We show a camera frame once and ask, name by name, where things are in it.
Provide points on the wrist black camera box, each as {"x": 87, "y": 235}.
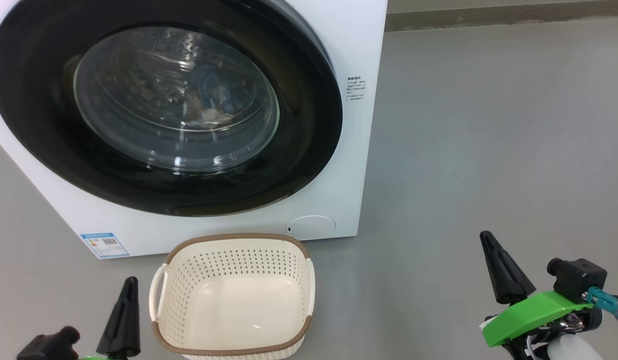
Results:
{"x": 49, "y": 347}
{"x": 578, "y": 280}

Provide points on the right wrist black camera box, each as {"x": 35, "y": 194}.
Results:
{"x": 578, "y": 280}

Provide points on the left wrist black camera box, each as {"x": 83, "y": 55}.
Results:
{"x": 49, "y": 347}

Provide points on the black round glass door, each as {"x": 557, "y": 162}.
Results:
{"x": 49, "y": 125}

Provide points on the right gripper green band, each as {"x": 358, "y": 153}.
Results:
{"x": 533, "y": 315}

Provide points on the cream perforated laundry basket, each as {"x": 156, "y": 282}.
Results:
{"x": 234, "y": 310}

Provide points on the dark baseboard strip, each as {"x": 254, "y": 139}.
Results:
{"x": 488, "y": 17}

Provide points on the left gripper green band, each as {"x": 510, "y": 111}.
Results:
{"x": 96, "y": 358}

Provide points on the blue energy label sticker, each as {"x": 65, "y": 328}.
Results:
{"x": 105, "y": 245}

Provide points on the round filter cover flap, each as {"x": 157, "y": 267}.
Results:
{"x": 311, "y": 227}

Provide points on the cream patterned garment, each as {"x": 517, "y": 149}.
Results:
{"x": 211, "y": 118}

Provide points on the blue patterned garment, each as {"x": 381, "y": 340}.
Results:
{"x": 219, "y": 90}

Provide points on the white washing machine body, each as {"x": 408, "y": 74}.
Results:
{"x": 358, "y": 150}

